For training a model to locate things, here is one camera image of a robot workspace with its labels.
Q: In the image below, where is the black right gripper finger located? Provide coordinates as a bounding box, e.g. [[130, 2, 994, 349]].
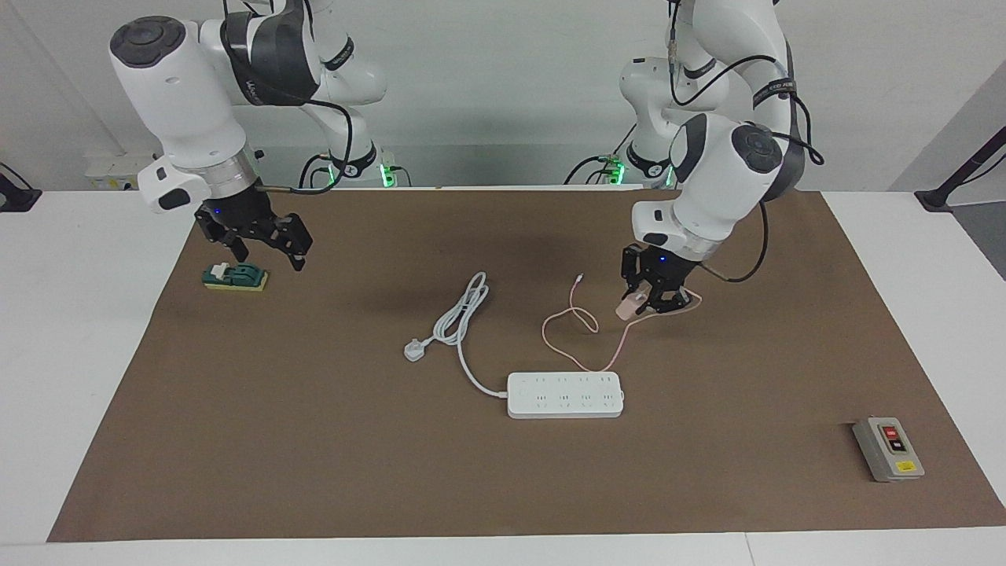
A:
[[201, 223, 251, 264], [263, 213, 314, 272]]

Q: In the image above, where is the pink charging cable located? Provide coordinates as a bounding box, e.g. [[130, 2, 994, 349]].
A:
[[542, 273, 703, 373]]

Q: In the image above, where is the white power strip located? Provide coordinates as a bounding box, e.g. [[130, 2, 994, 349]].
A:
[[507, 372, 626, 420]]

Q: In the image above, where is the brown table mat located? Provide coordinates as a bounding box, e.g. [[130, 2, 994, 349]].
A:
[[47, 189, 1006, 543]]

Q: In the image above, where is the grey push button box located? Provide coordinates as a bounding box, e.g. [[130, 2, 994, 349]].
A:
[[853, 417, 926, 483]]

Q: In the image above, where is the green knife switch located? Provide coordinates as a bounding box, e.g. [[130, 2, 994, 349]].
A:
[[202, 262, 270, 293]]

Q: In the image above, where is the black base cable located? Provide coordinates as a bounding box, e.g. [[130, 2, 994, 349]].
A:
[[299, 153, 332, 189], [564, 156, 622, 186]]

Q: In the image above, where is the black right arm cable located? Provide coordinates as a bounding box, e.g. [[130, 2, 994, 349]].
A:
[[222, 0, 354, 193]]

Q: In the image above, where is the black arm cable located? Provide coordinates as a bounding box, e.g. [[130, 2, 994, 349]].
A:
[[222, 0, 354, 193], [664, 0, 824, 284]]

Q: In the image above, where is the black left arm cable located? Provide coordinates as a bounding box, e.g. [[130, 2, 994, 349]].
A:
[[664, 0, 824, 284]]

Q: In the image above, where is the white wall socket box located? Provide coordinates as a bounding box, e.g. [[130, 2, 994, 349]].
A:
[[85, 153, 158, 192]]

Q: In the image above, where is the white power strip cord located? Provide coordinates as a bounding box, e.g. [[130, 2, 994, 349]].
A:
[[424, 272, 509, 399]]

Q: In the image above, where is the black clamp mount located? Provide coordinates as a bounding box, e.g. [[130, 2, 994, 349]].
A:
[[0, 163, 42, 213]]

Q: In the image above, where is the black camera stand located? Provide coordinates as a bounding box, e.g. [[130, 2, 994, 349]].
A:
[[916, 126, 1006, 213]]

